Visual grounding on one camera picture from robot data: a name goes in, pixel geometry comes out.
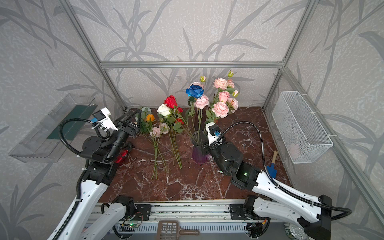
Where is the purple glass vase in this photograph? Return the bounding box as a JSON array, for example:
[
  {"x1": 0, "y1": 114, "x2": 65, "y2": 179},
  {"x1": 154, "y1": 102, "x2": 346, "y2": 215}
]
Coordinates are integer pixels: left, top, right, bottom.
[{"x1": 191, "y1": 131, "x2": 210, "y2": 165}]

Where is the pale pink peony stem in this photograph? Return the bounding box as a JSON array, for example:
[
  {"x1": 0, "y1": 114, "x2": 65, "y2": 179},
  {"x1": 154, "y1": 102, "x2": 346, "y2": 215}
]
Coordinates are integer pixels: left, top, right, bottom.
[
  {"x1": 205, "y1": 89, "x2": 239, "y2": 124},
  {"x1": 188, "y1": 74, "x2": 211, "y2": 142}
]

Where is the red rose stem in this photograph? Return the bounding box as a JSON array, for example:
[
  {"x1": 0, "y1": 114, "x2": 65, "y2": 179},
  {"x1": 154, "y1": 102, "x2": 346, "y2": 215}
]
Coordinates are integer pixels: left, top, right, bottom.
[{"x1": 162, "y1": 95, "x2": 193, "y2": 138}]

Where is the pink rose bud stem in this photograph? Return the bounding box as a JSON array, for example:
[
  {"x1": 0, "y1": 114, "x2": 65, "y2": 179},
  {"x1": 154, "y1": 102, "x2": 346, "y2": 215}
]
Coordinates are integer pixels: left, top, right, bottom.
[{"x1": 219, "y1": 91, "x2": 230, "y2": 103}]

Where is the blue rose stem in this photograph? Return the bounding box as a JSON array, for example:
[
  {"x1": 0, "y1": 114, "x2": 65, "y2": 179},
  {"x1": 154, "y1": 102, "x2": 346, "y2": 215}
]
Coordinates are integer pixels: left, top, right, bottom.
[{"x1": 185, "y1": 83, "x2": 205, "y2": 142}]

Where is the white pink-edged rose stem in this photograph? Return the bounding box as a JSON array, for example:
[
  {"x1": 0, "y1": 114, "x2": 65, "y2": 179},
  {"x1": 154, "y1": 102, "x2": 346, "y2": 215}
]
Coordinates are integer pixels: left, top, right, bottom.
[{"x1": 213, "y1": 71, "x2": 235, "y2": 90}]

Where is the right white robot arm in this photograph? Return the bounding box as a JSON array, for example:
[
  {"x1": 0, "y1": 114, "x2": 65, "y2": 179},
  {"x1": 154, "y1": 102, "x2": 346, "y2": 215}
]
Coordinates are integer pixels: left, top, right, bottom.
[{"x1": 205, "y1": 123, "x2": 352, "y2": 240}]

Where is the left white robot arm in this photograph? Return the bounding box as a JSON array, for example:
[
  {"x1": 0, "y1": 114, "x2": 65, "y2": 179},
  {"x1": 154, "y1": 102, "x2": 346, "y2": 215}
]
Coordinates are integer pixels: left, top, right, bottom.
[{"x1": 49, "y1": 108, "x2": 142, "y2": 240}]

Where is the orange rose stem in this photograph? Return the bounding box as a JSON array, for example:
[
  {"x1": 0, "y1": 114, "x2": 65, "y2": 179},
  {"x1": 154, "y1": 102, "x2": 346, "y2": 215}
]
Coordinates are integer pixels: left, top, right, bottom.
[{"x1": 145, "y1": 114, "x2": 156, "y2": 123}]

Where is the red handheld tool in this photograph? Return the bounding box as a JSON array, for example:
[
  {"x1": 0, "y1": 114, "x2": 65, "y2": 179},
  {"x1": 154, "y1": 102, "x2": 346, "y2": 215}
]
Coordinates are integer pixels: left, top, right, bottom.
[{"x1": 115, "y1": 150, "x2": 130, "y2": 166}]

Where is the flower bunch on table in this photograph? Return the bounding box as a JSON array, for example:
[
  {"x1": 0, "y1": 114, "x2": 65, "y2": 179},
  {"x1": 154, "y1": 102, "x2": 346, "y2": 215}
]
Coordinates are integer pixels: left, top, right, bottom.
[{"x1": 140, "y1": 107, "x2": 183, "y2": 180}]

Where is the blue scoop brush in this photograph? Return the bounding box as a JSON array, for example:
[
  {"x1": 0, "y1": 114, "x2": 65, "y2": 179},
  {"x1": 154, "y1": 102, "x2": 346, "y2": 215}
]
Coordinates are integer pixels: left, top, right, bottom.
[{"x1": 267, "y1": 151, "x2": 279, "y2": 179}]

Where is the clear plastic tray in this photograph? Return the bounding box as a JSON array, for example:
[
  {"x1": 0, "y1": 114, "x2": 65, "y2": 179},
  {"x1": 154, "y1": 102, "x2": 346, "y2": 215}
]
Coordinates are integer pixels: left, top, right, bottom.
[{"x1": 9, "y1": 94, "x2": 98, "y2": 163}]

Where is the brown plastic scoop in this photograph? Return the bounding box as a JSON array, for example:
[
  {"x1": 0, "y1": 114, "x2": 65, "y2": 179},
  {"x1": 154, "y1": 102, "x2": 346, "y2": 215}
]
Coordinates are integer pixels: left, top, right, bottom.
[{"x1": 157, "y1": 221, "x2": 200, "y2": 240}]

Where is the metal tin can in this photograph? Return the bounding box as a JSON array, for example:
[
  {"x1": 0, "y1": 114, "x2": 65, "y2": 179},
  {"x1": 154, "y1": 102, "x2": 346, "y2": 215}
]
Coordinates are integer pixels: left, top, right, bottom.
[{"x1": 284, "y1": 223, "x2": 308, "y2": 240}]

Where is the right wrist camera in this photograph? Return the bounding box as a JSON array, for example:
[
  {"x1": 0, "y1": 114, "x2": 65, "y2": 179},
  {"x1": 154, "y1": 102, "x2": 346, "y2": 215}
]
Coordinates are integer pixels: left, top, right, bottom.
[{"x1": 206, "y1": 122, "x2": 222, "y2": 148}]

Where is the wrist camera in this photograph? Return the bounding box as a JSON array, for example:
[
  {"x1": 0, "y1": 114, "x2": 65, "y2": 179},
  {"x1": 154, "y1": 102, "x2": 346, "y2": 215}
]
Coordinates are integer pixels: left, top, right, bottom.
[
  {"x1": 206, "y1": 122, "x2": 222, "y2": 148},
  {"x1": 90, "y1": 108, "x2": 119, "y2": 132}
]

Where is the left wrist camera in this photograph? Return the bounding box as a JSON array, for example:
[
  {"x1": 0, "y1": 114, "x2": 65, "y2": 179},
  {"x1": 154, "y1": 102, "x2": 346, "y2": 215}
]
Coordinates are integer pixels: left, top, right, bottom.
[{"x1": 90, "y1": 108, "x2": 119, "y2": 132}]

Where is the white wire basket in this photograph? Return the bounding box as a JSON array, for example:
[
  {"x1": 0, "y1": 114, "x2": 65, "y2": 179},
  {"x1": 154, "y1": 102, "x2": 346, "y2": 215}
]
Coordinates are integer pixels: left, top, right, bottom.
[{"x1": 272, "y1": 91, "x2": 333, "y2": 164}]

